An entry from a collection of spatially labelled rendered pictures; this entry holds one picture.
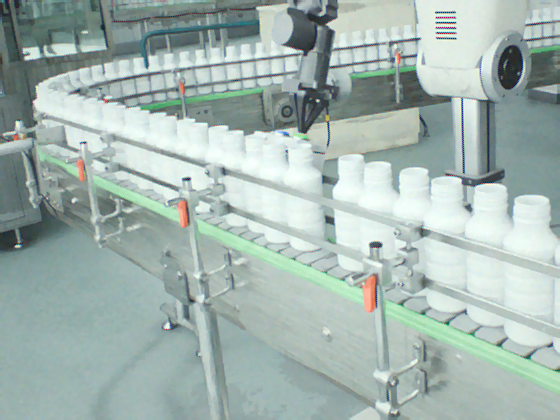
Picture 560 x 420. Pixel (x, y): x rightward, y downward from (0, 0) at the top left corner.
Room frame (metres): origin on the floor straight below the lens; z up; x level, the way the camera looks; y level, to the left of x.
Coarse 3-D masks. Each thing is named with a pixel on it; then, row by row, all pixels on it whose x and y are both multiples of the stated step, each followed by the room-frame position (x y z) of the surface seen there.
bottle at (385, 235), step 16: (368, 176) 0.88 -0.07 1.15; (384, 176) 0.88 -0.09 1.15; (368, 192) 0.88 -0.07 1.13; (384, 192) 0.88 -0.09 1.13; (368, 208) 0.87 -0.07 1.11; (384, 208) 0.87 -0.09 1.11; (368, 224) 0.87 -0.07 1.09; (368, 240) 0.88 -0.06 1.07; (384, 240) 0.87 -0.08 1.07; (384, 256) 0.87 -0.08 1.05
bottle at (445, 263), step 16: (448, 176) 0.82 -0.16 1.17; (432, 192) 0.80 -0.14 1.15; (448, 192) 0.78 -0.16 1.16; (432, 208) 0.80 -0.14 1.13; (448, 208) 0.78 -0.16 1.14; (464, 208) 0.80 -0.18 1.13; (432, 224) 0.78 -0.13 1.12; (448, 224) 0.77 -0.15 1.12; (464, 224) 0.78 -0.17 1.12; (432, 240) 0.78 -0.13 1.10; (432, 256) 0.78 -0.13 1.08; (448, 256) 0.77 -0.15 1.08; (464, 256) 0.78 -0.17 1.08; (432, 272) 0.78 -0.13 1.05; (448, 272) 0.77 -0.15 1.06; (464, 272) 0.78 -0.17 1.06; (464, 288) 0.77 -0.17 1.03; (432, 304) 0.79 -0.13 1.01; (448, 304) 0.77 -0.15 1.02; (464, 304) 0.77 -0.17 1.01
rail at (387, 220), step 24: (144, 144) 1.38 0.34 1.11; (120, 168) 1.49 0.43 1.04; (288, 192) 1.00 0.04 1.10; (360, 216) 0.88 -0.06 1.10; (384, 216) 0.84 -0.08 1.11; (312, 240) 0.96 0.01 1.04; (456, 240) 0.75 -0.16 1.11; (528, 264) 0.67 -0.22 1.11; (552, 264) 0.65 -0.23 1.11; (432, 288) 0.78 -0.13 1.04; (456, 288) 0.75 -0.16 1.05; (504, 312) 0.70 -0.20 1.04; (552, 336) 0.65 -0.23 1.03
